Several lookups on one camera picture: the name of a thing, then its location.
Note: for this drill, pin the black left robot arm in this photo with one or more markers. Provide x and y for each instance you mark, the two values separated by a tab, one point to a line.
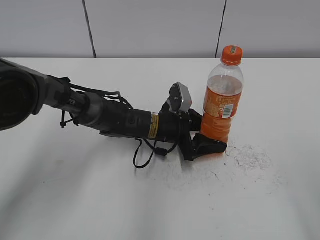
24	91

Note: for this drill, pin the orange drink plastic bottle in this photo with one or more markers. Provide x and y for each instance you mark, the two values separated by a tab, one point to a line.
222	97

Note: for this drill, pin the orange bottle cap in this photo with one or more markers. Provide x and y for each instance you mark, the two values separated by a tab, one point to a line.
232	55

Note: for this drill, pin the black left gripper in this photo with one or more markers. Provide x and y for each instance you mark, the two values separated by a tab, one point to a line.
200	145

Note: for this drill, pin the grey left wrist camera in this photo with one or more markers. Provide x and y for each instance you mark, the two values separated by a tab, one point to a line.
179	99

